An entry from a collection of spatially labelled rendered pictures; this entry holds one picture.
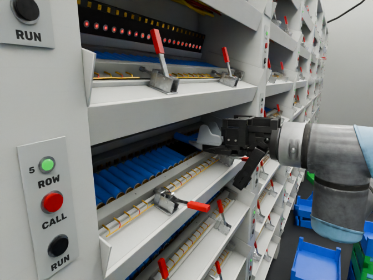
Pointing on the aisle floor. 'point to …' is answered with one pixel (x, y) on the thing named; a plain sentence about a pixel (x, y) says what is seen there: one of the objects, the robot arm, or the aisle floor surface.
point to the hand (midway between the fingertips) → (195, 144)
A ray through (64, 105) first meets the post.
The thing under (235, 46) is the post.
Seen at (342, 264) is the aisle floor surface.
